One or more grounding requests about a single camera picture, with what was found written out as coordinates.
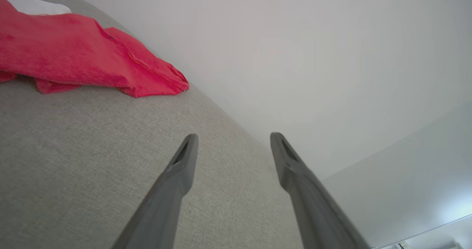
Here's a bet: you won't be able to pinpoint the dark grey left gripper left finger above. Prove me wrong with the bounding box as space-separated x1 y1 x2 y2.
111 133 199 249

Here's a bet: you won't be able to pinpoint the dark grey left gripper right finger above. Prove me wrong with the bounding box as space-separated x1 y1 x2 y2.
270 132 371 249

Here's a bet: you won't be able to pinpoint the red Bulls jersey white sleeves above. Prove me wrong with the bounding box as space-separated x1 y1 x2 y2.
0 0 190 98

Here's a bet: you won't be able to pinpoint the grey fabric sofa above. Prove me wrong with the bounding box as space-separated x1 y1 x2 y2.
0 0 305 249

